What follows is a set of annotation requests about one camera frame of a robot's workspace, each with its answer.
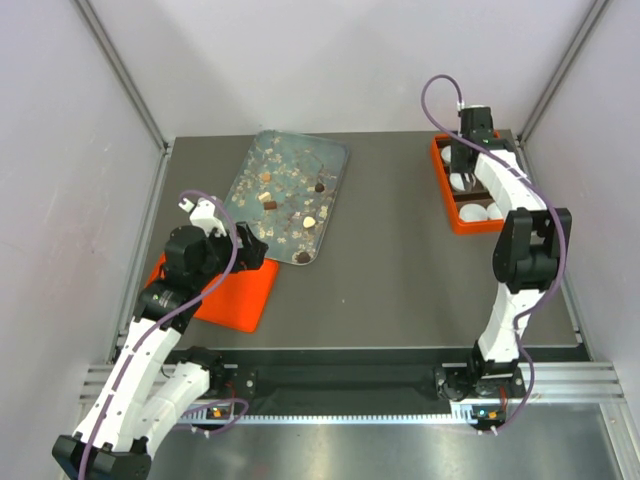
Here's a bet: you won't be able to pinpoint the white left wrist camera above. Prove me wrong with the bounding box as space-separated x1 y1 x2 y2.
178 197 227 238

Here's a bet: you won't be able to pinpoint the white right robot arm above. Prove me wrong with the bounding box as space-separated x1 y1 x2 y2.
450 106 572 397

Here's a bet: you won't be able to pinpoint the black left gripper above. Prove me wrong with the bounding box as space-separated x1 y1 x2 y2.
194 221 268 288

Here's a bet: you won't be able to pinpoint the metal serving tongs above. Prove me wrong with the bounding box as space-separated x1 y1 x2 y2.
460 173 476 192

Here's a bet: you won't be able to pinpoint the blue floral serving tray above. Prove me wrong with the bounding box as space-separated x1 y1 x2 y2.
224 130 349 266

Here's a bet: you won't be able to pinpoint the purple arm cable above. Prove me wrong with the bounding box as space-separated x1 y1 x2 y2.
77 188 249 479
420 74 571 436

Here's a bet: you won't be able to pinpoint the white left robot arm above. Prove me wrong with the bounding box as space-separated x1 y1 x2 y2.
52 222 268 479

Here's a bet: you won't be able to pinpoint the aluminium slotted rail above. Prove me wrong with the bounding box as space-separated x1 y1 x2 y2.
79 362 626 426

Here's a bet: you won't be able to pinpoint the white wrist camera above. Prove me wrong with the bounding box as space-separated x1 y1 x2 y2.
456 102 487 112
178 197 227 238

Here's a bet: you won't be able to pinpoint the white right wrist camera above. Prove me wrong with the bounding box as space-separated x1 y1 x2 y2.
456 102 487 112

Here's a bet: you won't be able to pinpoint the white heart chocolate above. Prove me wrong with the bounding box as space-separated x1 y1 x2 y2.
303 216 316 229

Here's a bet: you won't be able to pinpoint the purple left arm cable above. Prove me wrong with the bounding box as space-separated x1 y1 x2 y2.
77 188 249 479

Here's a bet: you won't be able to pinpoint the orange chocolate box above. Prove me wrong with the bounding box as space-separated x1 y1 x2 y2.
429 133 504 235

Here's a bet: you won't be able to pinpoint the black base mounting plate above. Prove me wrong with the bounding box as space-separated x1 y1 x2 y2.
164 348 526 416

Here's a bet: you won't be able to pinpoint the dark truffle chocolate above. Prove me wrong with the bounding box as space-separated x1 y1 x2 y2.
295 252 311 264

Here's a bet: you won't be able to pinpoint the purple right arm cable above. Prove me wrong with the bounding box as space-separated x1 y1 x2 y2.
420 74 571 436

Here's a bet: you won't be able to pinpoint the orange box lid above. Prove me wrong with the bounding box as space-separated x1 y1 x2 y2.
134 254 278 333

